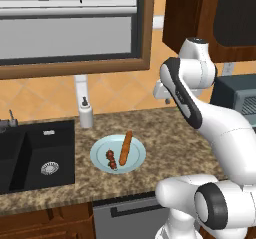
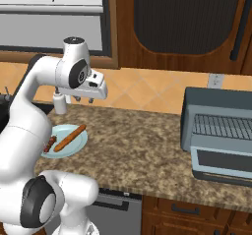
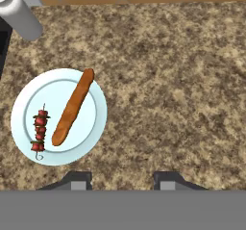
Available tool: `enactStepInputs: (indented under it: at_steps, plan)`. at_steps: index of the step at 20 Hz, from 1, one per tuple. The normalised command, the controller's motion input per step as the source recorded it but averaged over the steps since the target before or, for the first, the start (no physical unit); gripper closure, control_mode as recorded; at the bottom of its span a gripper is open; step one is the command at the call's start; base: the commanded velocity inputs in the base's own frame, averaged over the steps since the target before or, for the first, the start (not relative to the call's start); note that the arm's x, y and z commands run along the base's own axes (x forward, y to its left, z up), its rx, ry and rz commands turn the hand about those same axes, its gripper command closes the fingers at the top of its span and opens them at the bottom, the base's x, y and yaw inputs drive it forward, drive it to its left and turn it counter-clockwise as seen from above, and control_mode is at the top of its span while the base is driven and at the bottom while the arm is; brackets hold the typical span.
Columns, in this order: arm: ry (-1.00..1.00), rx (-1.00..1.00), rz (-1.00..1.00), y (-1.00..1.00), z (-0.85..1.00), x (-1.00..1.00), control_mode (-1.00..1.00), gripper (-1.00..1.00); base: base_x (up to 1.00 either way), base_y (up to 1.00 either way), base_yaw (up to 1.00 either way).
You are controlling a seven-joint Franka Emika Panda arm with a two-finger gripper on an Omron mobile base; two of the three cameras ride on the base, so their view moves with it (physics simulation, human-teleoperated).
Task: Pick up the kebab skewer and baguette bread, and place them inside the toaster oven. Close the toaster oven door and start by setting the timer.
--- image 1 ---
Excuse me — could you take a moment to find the black dishwasher handle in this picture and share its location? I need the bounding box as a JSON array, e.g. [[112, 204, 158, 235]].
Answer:
[[110, 202, 163, 218]]

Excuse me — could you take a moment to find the light blue plate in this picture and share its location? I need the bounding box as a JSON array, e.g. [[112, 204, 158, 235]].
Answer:
[[89, 134, 147, 175]]

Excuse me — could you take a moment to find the grey sink tap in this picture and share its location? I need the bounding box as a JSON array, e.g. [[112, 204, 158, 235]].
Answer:
[[7, 109, 18, 128]]

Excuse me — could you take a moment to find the white soap dispenser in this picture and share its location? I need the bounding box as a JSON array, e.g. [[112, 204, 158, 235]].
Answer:
[[78, 96, 95, 129]]

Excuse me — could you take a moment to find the brown wooden base cupboard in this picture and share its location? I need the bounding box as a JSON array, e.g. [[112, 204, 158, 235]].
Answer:
[[0, 201, 96, 239]]

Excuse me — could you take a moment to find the dark red kebab skewer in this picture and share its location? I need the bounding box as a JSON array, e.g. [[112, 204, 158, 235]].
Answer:
[[105, 148, 119, 172]]

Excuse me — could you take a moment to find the dark wooden wall cupboard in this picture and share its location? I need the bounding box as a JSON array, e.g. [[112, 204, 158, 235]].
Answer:
[[162, 0, 256, 64]]

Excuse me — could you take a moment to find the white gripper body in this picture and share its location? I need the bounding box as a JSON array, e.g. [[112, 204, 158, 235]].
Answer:
[[152, 79, 176, 101]]

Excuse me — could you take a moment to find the grey dishwasher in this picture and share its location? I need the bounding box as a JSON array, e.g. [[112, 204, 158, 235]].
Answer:
[[92, 194, 172, 239]]

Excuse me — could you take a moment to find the white wall socket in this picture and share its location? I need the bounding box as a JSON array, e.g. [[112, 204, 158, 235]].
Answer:
[[222, 62, 234, 77], [152, 14, 166, 31]]

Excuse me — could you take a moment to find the brown baguette bread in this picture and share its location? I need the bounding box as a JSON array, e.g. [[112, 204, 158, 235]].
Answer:
[[118, 130, 134, 167]]

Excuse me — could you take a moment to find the black kitchen sink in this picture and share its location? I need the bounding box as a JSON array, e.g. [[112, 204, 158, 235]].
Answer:
[[0, 119, 76, 196]]

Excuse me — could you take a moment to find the wooden framed window with blinds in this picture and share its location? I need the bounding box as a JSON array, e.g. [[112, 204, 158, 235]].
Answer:
[[0, 0, 156, 81]]

